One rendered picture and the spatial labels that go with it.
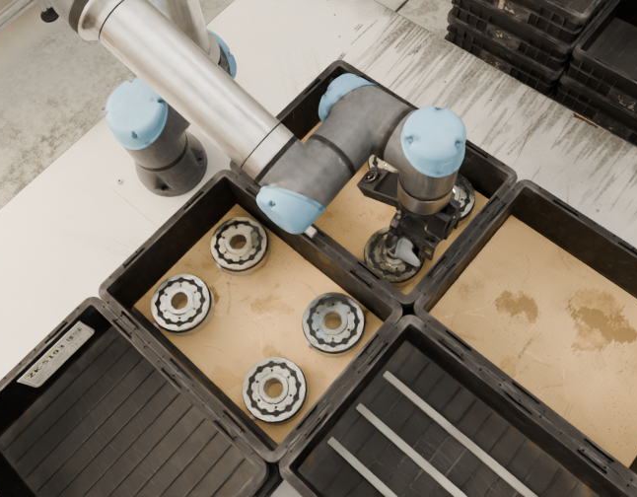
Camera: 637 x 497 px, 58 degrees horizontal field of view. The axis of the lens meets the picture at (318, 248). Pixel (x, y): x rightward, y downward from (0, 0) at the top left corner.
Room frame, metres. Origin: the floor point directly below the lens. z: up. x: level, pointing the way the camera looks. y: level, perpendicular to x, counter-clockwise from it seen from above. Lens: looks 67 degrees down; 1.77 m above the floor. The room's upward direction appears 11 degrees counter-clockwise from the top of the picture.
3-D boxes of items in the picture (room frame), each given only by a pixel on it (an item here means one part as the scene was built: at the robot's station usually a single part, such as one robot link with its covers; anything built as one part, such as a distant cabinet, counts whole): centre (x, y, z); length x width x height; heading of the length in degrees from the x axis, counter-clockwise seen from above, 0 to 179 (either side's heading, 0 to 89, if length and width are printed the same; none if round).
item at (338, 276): (0.30, 0.13, 0.87); 0.40 x 0.30 x 0.11; 38
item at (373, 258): (0.35, -0.13, 0.86); 0.10 x 0.10 x 0.01
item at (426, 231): (0.36, -0.17, 0.99); 0.09 x 0.08 x 0.12; 41
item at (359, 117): (0.43, -0.08, 1.15); 0.11 x 0.11 x 0.08; 40
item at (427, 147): (0.36, -0.16, 1.15); 0.09 x 0.08 x 0.11; 40
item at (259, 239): (0.43, 0.14, 0.86); 0.10 x 0.10 x 0.01
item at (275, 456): (0.30, 0.13, 0.92); 0.40 x 0.30 x 0.02; 38
